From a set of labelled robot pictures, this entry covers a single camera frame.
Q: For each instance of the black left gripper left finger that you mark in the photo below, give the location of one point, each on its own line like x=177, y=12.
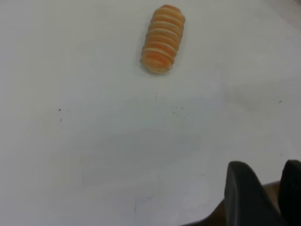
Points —
x=247, y=200

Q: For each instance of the striped spiral bread roll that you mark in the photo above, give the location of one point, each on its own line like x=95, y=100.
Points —
x=162, y=40

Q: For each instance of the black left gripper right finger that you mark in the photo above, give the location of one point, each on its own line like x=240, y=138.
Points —
x=292, y=193

